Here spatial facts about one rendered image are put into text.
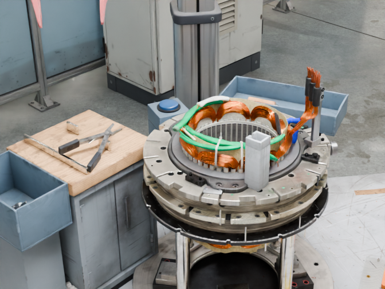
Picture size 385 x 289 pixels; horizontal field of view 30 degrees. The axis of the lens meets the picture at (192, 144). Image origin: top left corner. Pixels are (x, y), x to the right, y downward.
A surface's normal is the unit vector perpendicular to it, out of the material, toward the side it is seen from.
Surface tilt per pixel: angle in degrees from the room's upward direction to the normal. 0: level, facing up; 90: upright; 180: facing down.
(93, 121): 0
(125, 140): 0
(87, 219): 90
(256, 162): 90
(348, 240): 0
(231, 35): 91
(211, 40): 90
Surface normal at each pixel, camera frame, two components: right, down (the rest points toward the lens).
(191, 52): 0.14, 0.50
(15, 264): -0.67, 0.38
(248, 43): 0.70, 0.35
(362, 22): -0.01, -0.86
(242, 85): -0.40, 0.47
